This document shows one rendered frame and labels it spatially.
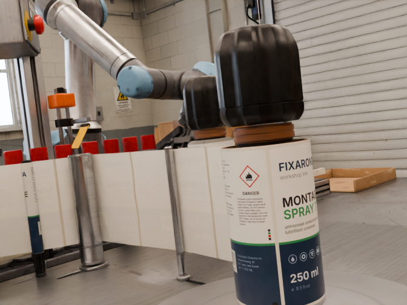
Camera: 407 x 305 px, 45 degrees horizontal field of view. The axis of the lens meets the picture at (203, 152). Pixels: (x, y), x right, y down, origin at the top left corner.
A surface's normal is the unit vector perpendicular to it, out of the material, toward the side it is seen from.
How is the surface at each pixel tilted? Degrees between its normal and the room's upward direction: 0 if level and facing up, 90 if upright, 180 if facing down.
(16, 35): 90
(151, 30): 90
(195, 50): 90
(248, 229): 90
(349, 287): 0
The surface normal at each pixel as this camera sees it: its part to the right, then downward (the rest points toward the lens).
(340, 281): -0.11, -0.99
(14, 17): 0.17, 0.04
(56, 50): 0.69, -0.04
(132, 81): -0.48, 0.08
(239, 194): -0.73, 0.11
